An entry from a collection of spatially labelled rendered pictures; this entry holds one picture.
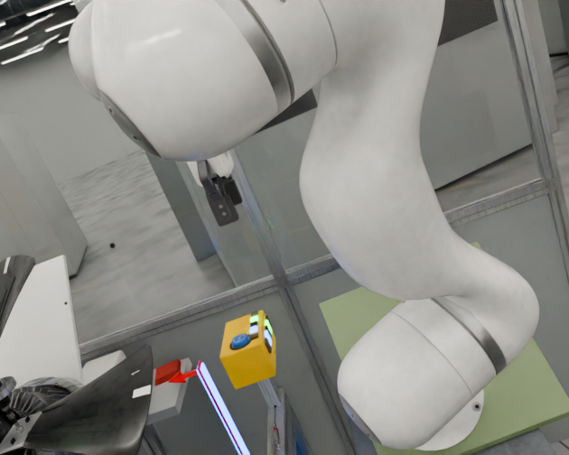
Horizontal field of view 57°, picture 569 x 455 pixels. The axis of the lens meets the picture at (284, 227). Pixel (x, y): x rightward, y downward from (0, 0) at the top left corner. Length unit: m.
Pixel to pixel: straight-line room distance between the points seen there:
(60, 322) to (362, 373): 0.94
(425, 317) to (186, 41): 0.37
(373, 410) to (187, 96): 0.36
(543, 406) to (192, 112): 0.81
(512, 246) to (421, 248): 1.33
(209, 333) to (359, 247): 1.35
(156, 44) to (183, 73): 0.02
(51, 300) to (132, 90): 1.11
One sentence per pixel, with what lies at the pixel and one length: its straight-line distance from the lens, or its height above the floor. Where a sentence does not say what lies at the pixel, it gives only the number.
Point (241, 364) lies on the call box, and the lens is 1.18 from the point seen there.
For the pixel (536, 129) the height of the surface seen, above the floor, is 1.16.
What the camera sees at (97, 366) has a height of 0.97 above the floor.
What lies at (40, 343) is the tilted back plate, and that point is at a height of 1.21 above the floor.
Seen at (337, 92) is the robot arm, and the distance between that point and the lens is 0.38.
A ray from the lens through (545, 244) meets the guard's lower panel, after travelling 1.78.
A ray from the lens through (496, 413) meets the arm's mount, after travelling 0.96.
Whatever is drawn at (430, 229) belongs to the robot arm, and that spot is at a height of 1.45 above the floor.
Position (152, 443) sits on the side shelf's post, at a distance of 1.77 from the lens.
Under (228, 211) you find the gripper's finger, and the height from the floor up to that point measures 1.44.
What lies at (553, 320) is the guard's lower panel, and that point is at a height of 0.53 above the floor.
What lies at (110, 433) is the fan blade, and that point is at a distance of 0.95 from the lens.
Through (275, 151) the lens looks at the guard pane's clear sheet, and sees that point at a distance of 1.51.
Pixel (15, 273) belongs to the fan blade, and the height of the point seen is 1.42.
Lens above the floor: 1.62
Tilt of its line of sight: 18 degrees down
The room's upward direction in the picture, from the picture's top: 22 degrees counter-clockwise
